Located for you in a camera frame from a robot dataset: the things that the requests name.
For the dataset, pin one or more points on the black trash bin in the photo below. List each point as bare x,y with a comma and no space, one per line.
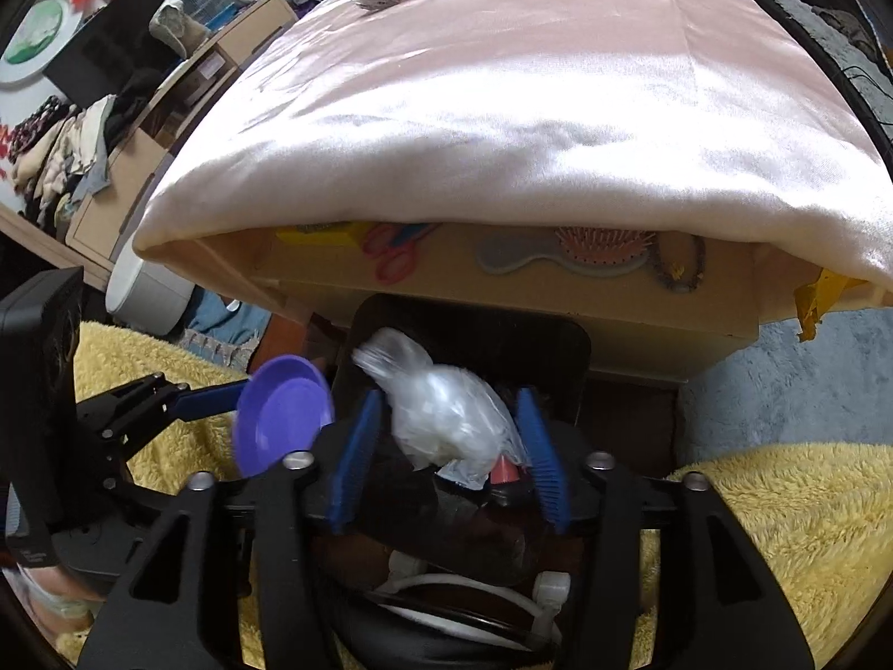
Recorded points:
488,342

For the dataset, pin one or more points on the round wall decoration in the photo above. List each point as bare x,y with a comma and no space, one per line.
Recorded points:
35,42

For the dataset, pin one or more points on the black television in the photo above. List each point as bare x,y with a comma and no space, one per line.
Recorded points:
111,42

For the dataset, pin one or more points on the white round bin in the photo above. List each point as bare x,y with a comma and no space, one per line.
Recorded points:
143,293

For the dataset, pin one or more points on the red scissors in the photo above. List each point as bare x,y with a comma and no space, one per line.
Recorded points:
391,258

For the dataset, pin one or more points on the grey white cage cover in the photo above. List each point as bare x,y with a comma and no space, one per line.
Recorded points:
174,24

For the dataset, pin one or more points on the grey rug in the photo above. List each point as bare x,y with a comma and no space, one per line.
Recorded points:
802,377

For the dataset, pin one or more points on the pile of clothes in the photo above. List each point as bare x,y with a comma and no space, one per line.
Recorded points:
56,146

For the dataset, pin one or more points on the beige television cabinet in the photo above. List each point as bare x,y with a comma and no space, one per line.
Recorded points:
125,188

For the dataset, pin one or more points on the blue jeans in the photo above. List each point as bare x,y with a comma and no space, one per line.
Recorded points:
223,328

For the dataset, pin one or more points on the purple plastic plate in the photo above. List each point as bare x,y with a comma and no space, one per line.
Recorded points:
279,412

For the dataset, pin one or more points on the pink satin tablecloth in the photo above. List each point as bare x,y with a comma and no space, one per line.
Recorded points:
488,118

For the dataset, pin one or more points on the orange hairbrush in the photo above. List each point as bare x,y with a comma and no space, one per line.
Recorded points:
600,251

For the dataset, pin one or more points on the yellow fluffy rug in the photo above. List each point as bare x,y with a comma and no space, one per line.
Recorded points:
767,502

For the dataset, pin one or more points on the yellow cloth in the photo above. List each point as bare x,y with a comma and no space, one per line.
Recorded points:
820,303

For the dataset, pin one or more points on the grey hairbrush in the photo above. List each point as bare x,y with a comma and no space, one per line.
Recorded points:
516,255

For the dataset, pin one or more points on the yellow box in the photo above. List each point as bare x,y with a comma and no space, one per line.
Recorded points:
321,234

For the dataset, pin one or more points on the clear plastic bag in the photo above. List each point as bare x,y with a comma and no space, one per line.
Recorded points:
446,426

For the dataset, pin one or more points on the black sofa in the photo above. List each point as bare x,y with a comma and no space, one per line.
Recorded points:
865,49

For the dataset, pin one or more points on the pink plastic horn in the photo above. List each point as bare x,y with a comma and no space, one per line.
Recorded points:
504,472

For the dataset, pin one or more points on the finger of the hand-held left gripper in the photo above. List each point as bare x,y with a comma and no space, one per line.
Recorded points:
122,464
209,398

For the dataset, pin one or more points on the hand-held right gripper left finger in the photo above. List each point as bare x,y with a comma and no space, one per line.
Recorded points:
356,460

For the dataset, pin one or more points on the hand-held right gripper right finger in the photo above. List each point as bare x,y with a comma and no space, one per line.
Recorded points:
545,460

